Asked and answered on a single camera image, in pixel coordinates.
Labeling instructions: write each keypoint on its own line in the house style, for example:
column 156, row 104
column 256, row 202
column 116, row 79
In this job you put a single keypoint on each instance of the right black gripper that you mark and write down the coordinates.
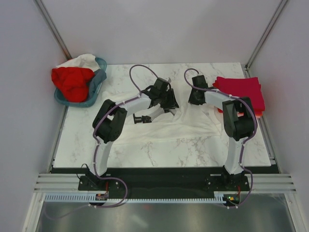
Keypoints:
column 191, row 100

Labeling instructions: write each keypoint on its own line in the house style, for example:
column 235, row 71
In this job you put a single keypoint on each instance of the grey blue t shirt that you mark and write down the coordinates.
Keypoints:
column 100, row 76

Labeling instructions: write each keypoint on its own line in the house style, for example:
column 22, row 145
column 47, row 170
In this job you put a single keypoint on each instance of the plain white t shirt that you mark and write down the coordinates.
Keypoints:
column 82, row 61

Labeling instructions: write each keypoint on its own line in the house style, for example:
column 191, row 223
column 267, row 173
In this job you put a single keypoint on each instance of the white slotted cable duct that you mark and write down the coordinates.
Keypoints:
column 91, row 197

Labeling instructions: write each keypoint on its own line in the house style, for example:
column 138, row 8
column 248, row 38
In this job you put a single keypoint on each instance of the white robot print t shirt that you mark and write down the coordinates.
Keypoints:
column 189, row 121

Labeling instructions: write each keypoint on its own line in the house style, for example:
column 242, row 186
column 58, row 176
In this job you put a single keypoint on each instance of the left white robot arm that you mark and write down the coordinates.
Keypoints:
column 109, row 121

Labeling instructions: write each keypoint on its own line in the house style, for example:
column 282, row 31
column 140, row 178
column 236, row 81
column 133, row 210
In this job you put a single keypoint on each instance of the folded magenta t shirt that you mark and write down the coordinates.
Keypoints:
column 241, row 90

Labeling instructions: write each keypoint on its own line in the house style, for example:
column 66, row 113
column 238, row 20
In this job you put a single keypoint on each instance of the teal laundry basket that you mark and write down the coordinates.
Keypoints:
column 91, row 99

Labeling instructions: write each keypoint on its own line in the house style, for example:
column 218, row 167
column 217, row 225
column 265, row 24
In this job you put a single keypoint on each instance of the aluminium cross rail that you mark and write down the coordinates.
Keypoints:
column 262, row 183

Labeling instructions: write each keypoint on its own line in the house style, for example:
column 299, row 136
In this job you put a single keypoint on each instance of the right aluminium corner post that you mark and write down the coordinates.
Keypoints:
column 266, row 33

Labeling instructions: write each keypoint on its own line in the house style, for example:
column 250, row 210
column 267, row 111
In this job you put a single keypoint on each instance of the left aluminium side rail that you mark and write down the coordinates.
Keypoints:
column 31, row 223

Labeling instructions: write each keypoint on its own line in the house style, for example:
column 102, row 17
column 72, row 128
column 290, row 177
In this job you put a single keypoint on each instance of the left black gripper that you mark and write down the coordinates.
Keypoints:
column 172, row 103

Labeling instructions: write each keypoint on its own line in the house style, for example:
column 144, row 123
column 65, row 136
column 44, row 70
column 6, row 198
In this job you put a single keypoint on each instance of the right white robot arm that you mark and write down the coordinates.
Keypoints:
column 239, row 119

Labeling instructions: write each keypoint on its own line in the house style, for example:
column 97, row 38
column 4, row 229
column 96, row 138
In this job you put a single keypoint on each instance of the left aluminium corner post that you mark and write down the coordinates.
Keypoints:
column 52, row 27

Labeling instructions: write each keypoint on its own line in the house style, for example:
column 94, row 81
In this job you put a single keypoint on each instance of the aluminium corner post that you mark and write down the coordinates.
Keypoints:
column 52, row 27
column 266, row 33

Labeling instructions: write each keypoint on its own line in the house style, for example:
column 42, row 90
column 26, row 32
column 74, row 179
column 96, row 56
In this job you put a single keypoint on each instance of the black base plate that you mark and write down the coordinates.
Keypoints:
column 165, row 182

